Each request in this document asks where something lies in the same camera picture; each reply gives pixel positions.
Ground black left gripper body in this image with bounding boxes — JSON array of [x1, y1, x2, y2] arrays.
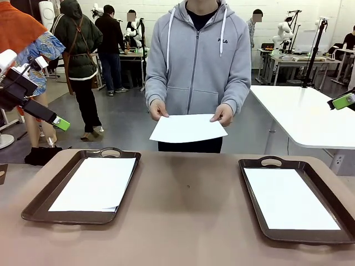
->
[[0, 69, 39, 111]]

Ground person's left forearm gray sleeve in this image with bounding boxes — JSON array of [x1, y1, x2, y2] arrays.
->
[[221, 74, 252, 115]]

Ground person's right forearm gray sleeve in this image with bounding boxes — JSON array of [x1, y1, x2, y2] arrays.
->
[[144, 74, 167, 105]]

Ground person's left hand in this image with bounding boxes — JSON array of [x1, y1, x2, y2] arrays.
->
[[210, 104, 234, 127]]

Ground person's right hand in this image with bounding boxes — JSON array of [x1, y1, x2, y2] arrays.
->
[[149, 99, 170, 122]]

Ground white table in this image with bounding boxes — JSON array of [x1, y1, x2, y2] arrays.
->
[[249, 85, 355, 176]]

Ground black fabric heap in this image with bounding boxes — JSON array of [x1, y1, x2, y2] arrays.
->
[[24, 146, 63, 166]]

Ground white round floor base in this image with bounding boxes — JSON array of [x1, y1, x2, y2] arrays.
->
[[0, 132, 15, 150]]

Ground black tripod pole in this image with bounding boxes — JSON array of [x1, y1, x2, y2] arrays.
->
[[301, 21, 328, 89]]

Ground long gray workshop table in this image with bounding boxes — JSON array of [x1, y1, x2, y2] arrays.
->
[[257, 48, 342, 86]]

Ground white desk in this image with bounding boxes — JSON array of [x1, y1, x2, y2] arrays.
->
[[328, 45, 355, 85]]

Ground person in orange patterned clothes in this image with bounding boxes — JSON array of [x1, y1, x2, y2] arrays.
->
[[0, 0, 67, 149]]

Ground seated person in black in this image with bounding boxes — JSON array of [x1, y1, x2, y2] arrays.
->
[[342, 24, 355, 50]]

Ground person in green puffer jacket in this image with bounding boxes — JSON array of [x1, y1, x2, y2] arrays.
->
[[49, 0, 104, 139]]

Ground brown board with hole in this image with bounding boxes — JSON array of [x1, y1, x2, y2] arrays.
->
[[0, 163, 9, 186]]

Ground white round-headed device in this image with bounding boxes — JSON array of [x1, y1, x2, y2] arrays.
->
[[38, 0, 58, 30]]

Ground brown plastic serving tray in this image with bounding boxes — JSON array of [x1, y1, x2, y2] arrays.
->
[[238, 156, 355, 245], [21, 147, 142, 225]]

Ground black lamp stand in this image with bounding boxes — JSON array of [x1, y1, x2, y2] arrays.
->
[[285, 9, 303, 55]]

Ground person in black jacket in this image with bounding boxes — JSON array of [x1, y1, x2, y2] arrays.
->
[[95, 4, 129, 97]]

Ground brown-topped workshop table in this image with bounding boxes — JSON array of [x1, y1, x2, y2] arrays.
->
[[119, 51, 148, 89]]

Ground person in plaid shirt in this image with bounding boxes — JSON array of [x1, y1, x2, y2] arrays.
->
[[246, 9, 264, 52]]

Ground white humanoid robot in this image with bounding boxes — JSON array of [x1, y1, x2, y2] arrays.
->
[[123, 21, 141, 48], [90, 2, 104, 19]]

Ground gray zip hoodie torso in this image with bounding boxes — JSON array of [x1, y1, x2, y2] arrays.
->
[[144, 0, 252, 116]]

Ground person's dark trousers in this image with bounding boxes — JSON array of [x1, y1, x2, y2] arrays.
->
[[158, 135, 223, 153]]

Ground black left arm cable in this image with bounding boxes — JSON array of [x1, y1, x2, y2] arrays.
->
[[15, 57, 39, 84]]

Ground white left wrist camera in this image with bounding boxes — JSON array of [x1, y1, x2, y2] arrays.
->
[[33, 54, 50, 69]]

